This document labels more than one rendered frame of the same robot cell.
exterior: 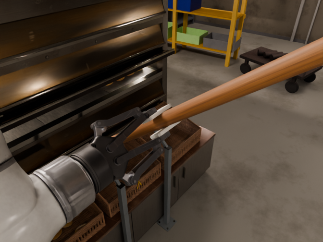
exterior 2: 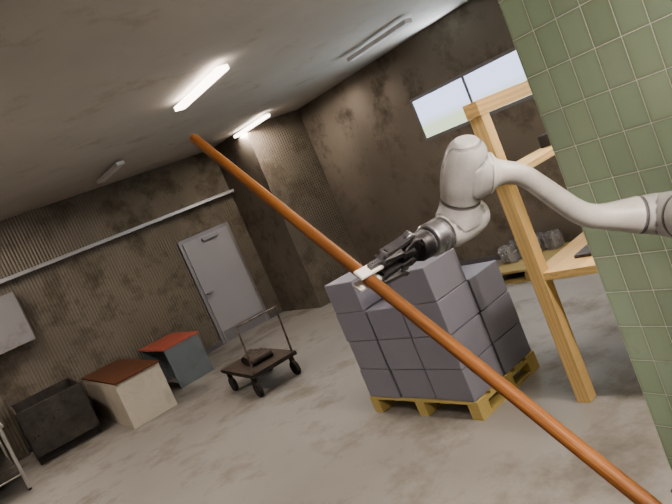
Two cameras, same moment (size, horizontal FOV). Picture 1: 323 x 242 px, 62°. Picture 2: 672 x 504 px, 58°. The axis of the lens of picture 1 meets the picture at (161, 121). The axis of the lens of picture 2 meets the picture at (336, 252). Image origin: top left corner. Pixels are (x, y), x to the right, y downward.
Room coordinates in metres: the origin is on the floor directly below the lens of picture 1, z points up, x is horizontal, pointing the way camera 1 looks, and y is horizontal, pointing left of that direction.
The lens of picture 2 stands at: (1.79, 0.42, 2.20)
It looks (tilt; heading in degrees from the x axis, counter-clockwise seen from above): 7 degrees down; 199
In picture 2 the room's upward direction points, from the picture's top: 23 degrees counter-clockwise
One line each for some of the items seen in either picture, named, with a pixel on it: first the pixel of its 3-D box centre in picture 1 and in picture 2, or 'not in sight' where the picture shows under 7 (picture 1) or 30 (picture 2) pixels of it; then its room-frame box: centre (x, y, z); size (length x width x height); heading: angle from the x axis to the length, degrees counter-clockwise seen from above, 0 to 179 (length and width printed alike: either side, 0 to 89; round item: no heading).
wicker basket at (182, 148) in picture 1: (164, 133); not in sight; (1.98, -0.03, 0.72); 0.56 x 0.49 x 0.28; 140
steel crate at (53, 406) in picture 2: not in sight; (56, 418); (-5.27, -7.31, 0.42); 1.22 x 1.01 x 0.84; 54
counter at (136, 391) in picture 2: not in sight; (126, 390); (-5.82, -6.35, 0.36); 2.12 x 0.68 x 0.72; 54
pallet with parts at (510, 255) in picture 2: not in sight; (544, 253); (-6.39, 0.20, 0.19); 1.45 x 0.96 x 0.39; 54
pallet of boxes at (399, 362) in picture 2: not in sight; (427, 325); (-3.36, -0.86, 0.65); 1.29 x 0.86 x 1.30; 57
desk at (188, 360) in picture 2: not in sight; (175, 359); (-6.88, -6.07, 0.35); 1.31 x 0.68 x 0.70; 54
